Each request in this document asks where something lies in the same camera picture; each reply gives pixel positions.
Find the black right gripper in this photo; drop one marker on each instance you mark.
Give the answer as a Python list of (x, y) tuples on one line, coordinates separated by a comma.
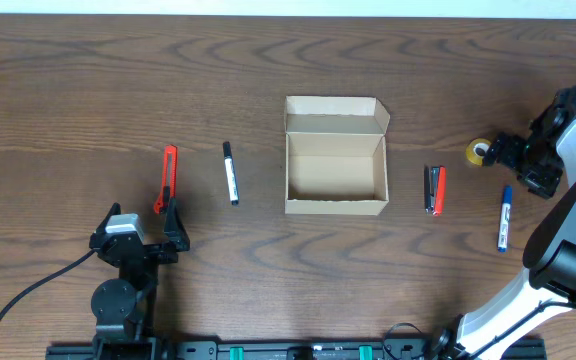
[(510, 151)]

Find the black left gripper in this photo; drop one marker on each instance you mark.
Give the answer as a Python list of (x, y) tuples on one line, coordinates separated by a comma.
[(148, 248)]

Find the yellow tape roll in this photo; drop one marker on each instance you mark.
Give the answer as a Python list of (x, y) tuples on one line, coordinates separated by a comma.
[(476, 151)]

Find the red black stapler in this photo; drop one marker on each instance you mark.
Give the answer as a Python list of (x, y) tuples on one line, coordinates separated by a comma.
[(434, 189)]

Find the blue capped white marker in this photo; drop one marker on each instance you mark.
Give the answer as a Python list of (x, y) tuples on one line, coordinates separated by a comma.
[(504, 222)]

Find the cardboard box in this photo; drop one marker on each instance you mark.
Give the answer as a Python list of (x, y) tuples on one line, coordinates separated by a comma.
[(336, 161)]

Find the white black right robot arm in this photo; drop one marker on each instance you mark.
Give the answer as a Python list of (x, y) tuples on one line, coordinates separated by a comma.
[(544, 288)]

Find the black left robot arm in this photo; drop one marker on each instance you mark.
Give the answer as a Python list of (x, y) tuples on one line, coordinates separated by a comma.
[(124, 306)]

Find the red utility knife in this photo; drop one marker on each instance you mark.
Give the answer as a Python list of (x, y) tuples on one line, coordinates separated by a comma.
[(168, 180)]

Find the black capped white marker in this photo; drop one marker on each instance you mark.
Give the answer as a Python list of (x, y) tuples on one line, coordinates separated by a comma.
[(230, 174)]

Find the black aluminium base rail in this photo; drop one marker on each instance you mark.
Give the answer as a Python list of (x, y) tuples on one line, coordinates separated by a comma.
[(402, 348)]

